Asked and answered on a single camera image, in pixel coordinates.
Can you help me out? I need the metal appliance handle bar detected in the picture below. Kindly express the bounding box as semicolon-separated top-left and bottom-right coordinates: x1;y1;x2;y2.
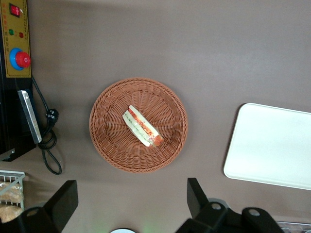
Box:
17;89;43;144

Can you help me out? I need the black appliance with yellow panel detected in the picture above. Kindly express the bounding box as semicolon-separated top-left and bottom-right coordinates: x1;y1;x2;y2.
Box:
0;0;40;163

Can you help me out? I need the white wire shelf rack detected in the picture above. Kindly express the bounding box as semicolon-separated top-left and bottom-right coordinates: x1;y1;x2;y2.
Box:
0;170;26;212

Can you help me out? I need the cream rectangular plastic tray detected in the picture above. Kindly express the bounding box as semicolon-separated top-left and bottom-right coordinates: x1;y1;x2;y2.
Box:
223;102;311;191

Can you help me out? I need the clear bag of fried snacks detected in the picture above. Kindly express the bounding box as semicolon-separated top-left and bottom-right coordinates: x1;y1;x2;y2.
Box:
0;203;24;223
0;182;24;202

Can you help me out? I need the brown round wicker basket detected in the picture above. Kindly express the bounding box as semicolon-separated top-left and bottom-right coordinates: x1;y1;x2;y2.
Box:
89;77;189;174

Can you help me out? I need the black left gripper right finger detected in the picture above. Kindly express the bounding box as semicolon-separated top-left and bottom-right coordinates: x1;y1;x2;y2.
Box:
174;178;285;233

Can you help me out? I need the triangle sandwich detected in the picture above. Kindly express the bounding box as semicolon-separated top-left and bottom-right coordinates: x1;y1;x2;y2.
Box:
121;104;165;148

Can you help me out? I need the clear acrylic bottle rack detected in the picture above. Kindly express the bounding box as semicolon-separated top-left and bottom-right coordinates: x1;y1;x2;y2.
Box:
276;220;311;233

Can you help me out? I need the black power cable with plug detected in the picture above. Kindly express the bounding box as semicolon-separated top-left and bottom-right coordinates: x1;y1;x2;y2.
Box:
31;76;63;175

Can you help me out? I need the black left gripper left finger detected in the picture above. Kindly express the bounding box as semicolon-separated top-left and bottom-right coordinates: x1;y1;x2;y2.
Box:
0;180;79;233

